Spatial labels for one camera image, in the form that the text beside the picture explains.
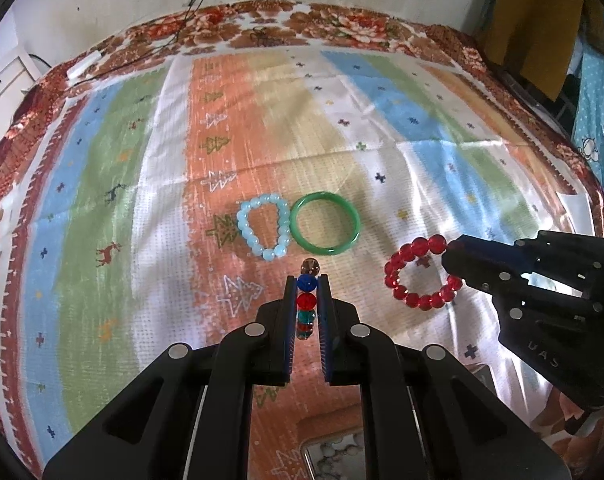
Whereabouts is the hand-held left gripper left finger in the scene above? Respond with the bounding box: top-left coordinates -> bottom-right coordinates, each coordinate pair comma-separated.
42,275 -> 298,480

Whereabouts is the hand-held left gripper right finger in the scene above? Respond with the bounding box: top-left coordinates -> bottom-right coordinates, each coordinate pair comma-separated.
318,275 -> 570,480

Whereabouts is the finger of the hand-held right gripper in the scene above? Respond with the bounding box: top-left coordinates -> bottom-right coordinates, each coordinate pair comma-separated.
444,234 -> 539,274
441,255 -> 534,307

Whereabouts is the multicolour bead bracelet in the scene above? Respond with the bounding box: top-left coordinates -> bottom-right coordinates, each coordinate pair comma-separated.
294,258 -> 319,342

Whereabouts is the red bead bracelet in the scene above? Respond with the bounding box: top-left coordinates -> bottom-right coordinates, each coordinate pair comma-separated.
383,234 -> 465,311

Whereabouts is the white bead bracelet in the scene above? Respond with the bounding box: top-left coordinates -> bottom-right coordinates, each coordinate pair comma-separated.
319,437 -> 360,466

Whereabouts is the silver metal tin box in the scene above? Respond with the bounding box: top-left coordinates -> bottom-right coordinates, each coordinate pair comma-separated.
301,435 -> 365,480

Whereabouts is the green jade bangle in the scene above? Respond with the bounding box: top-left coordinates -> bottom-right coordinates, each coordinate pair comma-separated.
289,191 -> 360,257

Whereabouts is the teal dotted cloth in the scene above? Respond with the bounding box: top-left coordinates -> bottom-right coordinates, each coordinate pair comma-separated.
572,7 -> 604,201

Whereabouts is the striped printed cloth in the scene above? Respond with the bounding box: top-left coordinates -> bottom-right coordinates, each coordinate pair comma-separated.
0,42 -> 604,480

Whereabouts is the yellow hanging cloth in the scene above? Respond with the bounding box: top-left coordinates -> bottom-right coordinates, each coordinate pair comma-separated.
482,0 -> 588,103

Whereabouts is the floral blanket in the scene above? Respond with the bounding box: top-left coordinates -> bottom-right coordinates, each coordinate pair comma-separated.
0,2 -> 604,480

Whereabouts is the white wooden headboard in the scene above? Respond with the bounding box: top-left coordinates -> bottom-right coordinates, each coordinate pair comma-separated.
0,52 -> 38,121

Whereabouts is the light blue bead bracelet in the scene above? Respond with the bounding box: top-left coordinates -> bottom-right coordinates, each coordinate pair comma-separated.
236,195 -> 293,262

